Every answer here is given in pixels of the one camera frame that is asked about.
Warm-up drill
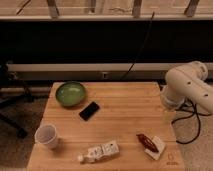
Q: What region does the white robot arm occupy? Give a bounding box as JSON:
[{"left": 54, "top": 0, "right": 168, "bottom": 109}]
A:
[{"left": 160, "top": 61, "right": 213, "bottom": 114}]

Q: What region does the green ceramic bowl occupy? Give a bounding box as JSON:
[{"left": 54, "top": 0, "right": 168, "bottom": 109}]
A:
[{"left": 55, "top": 81, "right": 86, "bottom": 107}]

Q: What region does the black smartphone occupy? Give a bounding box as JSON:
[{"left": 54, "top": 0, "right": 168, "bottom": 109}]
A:
[{"left": 79, "top": 102, "right": 99, "bottom": 121}]

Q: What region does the white plastic bottle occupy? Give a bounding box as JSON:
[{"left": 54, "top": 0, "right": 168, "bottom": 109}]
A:
[{"left": 77, "top": 140, "right": 119, "bottom": 163}]

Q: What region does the dark red snack wrapper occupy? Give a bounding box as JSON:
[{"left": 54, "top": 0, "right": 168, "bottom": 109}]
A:
[{"left": 137, "top": 134, "right": 159, "bottom": 153}]

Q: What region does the black hanging cable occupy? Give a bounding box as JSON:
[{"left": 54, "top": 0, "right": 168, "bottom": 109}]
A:
[{"left": 118, "top": 11, "right": 156, "bottom": 82}]

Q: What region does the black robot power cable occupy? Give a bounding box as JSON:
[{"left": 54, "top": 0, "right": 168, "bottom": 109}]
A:
[{"left": 171, "top": 99, "right": 213, "bottom": 145}]

